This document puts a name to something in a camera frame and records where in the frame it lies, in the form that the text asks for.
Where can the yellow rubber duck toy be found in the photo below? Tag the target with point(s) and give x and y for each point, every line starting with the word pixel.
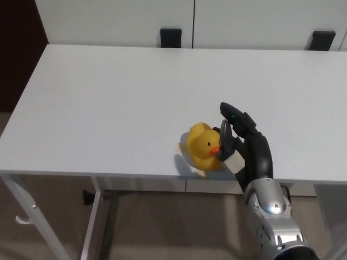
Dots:
pixel 202 148

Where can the black floor foot piece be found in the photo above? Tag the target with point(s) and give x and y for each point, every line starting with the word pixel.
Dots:
pixel 88 197

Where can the white desk metal frame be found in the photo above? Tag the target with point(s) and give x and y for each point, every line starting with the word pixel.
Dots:
pixel 95 216

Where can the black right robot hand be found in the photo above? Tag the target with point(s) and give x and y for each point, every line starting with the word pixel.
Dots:
pixel 257 151

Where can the white partition panel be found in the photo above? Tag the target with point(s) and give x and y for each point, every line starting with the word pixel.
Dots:
pixel 268 24
pixel 116 21

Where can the black panel foot clamp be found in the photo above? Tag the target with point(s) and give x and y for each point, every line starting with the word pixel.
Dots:
pixel 320 40
pixel 170 38

